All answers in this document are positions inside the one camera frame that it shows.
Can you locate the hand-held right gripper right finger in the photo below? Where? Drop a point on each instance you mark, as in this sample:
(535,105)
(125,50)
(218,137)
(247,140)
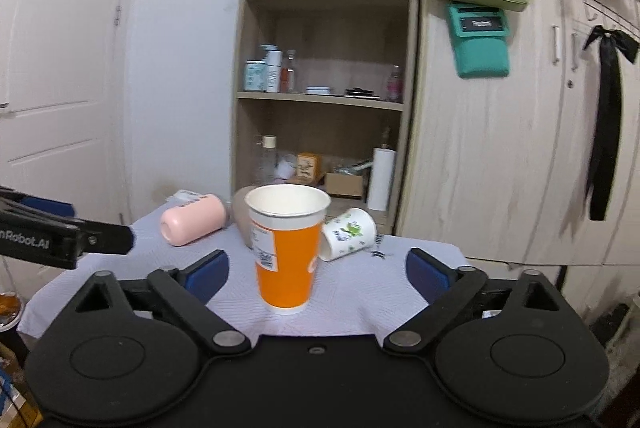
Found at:
(427,275)

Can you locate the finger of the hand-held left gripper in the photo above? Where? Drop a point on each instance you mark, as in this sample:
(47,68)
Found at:
(107,239)

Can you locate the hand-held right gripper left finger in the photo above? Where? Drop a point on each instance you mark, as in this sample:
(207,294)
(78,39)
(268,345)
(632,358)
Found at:
(207,275)

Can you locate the pink cup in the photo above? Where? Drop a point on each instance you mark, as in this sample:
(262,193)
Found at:
(192,218)

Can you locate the beige cup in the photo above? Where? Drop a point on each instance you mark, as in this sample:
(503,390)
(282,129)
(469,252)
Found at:
(241,213)

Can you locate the orange paper cup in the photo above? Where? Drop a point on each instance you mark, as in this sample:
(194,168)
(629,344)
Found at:
(285,268)

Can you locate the white cup with green print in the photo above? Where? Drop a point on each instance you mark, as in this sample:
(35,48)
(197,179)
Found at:
(350,233)

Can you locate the small white cup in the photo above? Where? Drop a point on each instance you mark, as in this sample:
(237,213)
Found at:
(285,168)

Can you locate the glass jar with amber contents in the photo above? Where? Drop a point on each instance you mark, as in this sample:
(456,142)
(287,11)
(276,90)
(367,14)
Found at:
(9,308)

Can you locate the white quilted table cloth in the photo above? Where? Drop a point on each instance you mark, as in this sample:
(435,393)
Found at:
(350,298)

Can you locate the white printed packet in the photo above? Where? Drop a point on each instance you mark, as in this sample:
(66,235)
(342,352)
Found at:
(187,195)

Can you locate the white paper towel roll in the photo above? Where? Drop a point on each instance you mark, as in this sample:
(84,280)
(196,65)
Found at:
(381,180)

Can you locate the brown cardboard box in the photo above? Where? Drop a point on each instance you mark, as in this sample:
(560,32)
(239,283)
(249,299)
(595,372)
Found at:
(344,185)

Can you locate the clear bottle with beige cap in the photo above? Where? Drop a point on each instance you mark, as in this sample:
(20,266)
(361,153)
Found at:
(265,163)

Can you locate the light wooden wardrobe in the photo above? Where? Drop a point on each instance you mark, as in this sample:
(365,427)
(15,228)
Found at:
(500,158)

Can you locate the dark glass bottle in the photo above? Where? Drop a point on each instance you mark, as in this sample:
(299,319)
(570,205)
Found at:
(385,138)

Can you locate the yellow printed box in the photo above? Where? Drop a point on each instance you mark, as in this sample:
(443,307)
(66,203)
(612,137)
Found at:
(309,166)

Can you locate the white door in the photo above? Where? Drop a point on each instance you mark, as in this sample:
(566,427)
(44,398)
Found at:
(60,58)

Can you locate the pink bottle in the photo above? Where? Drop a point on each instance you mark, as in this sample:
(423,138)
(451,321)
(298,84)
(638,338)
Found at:
(395,86)

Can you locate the flat black case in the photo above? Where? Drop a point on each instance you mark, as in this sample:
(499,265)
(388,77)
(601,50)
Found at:
(362,92)

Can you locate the teal and white jar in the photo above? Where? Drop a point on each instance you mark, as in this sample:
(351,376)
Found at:
(253,77)

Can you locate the flat white tin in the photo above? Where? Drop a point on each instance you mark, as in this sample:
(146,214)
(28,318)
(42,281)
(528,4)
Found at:
(318,91)

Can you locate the white bottle with blue cap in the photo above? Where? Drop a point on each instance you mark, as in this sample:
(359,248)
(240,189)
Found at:
(272,71)

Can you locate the clear bottle with red liquid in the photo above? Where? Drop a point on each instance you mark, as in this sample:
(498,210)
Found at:
(289,76)

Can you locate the teal bag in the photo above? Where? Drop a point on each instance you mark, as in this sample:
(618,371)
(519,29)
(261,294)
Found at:
(482,53)

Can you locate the black ribbon bow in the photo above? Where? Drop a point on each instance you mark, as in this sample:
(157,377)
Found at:
(607,108)

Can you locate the wooden shelf unit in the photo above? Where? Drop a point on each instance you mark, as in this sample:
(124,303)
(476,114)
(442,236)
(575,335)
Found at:
(327,33)

